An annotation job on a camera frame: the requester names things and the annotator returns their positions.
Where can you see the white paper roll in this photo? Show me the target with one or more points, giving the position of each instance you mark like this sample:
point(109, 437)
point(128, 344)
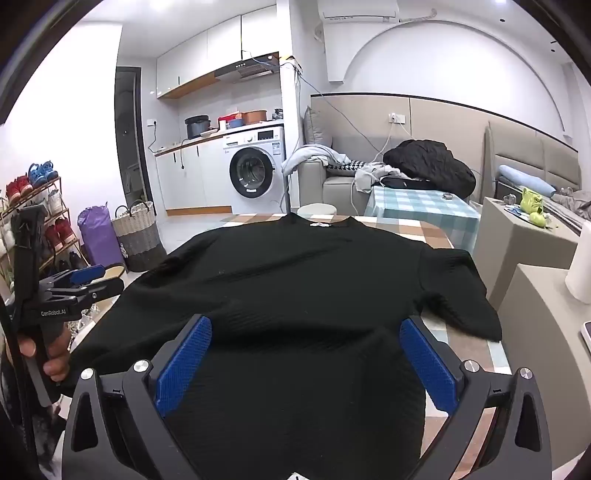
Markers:
point(579, 272)

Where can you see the white round stool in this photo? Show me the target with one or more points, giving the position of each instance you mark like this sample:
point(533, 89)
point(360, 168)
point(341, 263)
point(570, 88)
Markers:
point(317, 210)

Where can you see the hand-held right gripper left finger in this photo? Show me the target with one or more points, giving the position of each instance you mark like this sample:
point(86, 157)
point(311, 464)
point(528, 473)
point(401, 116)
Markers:
point(184, 364)

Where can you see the red container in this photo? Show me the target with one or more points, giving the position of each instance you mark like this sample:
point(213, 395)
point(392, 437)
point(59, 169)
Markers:
point(225, 122)

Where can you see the shoe rack with shoes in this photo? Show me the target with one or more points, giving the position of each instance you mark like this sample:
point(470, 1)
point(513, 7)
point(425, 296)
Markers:
point(37, 189)

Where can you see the person's left hand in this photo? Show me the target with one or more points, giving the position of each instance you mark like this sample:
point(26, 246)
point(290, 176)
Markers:
point(57, 364)

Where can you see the white lower cabinet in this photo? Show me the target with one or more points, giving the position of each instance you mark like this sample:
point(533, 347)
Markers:
point(198, 177)

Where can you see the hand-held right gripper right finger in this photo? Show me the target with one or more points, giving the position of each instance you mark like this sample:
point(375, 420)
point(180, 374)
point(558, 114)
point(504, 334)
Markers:
point(425, 364)

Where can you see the white air conditioner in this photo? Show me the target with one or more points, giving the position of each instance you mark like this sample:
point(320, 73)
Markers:
point(358, 10)

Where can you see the grey sofa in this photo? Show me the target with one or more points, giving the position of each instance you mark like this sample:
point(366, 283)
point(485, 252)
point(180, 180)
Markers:
point(314, 184)

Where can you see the orange basin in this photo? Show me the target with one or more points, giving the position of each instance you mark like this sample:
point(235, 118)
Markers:
point(255, 117)

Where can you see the light blue pillow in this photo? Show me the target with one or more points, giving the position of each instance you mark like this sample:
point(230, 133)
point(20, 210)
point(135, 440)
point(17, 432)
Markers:
point(526, 180)

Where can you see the brown checked tablecloth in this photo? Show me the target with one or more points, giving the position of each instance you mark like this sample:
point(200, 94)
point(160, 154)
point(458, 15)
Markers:
point(438, 235)

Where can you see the houndstooth cloth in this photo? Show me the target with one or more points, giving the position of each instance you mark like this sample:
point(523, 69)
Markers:
point(348, 166)

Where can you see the light grey garment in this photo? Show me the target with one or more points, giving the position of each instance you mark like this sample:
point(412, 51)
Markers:
point(309, 154)

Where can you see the white crumpled garment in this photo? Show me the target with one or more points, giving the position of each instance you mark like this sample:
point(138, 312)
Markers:
point(371, 175)

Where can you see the small beige cabinet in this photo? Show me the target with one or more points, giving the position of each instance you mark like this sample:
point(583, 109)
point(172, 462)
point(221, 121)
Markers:
point(517, 249)

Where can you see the large beige cabinet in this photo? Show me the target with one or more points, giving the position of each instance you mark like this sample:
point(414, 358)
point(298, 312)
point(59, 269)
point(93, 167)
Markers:
point(545, 369)

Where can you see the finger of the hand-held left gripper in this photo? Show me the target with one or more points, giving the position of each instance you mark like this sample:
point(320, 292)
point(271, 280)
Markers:
point(90, 274)
point(99, 292)

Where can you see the white upper cabinets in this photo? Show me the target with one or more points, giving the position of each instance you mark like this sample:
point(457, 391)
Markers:
point(207, 50)

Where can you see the dark door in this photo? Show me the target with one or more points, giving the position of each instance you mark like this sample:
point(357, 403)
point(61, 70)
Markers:
point(131, 147)

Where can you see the black padded jacket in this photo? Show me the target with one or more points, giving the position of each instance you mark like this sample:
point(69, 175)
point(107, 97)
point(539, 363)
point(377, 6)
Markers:
point(429, 161)

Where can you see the teal checked tablecloth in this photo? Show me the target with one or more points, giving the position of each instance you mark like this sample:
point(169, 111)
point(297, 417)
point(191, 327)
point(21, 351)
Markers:
point(420, 207)

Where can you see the woven laundry basket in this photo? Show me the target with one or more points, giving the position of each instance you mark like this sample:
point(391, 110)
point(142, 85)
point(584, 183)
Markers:
point(138, 235)

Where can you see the green figurine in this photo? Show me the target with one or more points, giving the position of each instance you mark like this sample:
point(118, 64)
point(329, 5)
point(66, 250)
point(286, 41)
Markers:
point(533, 203)

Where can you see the black cooking pot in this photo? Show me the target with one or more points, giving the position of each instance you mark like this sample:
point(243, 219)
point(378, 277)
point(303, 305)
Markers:
point(197, 127)

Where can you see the purple bag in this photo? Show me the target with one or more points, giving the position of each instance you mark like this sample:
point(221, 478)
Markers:
point(98, 235)

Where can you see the steel range hood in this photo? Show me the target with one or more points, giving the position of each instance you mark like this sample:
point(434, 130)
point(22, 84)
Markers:
point(247, 69)

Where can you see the white wall socket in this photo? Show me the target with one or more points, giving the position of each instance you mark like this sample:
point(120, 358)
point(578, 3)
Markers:
point(397, 117)

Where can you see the beige upholstered bed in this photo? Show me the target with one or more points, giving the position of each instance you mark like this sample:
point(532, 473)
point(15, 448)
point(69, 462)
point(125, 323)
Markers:
point(521, 147)

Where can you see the black knit sweater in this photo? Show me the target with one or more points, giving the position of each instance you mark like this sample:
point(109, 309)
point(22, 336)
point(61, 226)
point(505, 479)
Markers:
point(295, 300)

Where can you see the grey sofa cushion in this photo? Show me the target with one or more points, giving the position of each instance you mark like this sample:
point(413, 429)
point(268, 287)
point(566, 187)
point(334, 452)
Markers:
point(317, 127)

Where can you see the white washing machine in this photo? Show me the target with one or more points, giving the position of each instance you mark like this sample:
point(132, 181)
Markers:
point(254, 173)

